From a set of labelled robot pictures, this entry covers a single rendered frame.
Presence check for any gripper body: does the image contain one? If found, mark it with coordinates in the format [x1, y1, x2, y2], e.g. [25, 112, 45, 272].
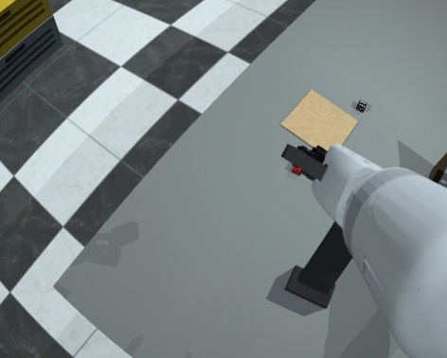
[312, 144, 404, 242]

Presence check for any black die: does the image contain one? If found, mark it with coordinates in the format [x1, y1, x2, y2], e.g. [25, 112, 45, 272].
[356, 100, 367, 113]

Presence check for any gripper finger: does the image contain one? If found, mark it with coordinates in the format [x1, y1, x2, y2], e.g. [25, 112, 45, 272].
[281, 144, 328, 182]

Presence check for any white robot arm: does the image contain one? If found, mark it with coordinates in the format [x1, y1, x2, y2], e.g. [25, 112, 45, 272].
[266, 169, 447, 358]

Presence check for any tan mottled mat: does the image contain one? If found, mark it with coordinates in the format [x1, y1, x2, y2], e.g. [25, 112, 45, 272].
[280, 90, 358, 151]

